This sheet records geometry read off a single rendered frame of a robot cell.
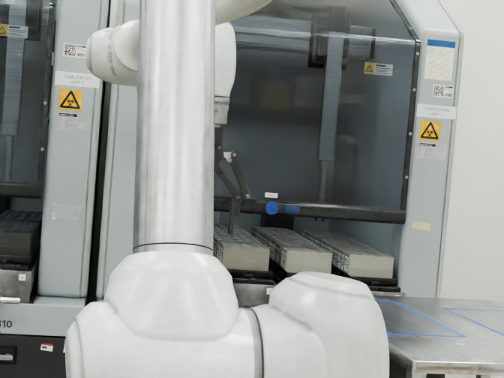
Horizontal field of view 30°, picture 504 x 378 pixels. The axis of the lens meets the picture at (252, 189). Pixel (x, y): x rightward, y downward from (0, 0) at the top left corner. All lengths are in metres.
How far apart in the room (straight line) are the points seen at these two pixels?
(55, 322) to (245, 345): 1.09
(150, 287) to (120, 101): 1.15
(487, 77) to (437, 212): 1.31
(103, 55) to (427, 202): 0.93
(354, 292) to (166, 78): 0.35
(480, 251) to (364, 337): 2.49
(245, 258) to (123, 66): 0.65
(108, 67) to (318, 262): 0.76
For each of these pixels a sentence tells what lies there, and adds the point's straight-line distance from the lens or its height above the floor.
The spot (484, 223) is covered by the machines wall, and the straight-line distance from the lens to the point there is 3.60.
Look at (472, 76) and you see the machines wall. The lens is 3.57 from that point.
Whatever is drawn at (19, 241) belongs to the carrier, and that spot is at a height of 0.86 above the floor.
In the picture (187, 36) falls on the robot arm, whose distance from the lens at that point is 1.21.
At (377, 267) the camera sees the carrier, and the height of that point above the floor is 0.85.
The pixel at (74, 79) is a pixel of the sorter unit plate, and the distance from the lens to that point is 2.20.
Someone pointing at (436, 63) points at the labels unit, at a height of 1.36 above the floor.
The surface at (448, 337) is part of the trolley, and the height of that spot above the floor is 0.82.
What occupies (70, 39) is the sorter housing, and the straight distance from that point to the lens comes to 2.21.
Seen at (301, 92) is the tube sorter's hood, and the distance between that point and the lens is 2.23.
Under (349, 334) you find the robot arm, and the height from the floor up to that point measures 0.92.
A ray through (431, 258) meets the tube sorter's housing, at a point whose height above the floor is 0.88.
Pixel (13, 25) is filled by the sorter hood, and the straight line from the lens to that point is 2.21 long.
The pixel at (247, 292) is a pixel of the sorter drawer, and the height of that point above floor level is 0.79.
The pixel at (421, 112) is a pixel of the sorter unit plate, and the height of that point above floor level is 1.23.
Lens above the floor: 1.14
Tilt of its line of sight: 3 degrees down
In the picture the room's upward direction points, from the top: 5 degrees clockwise
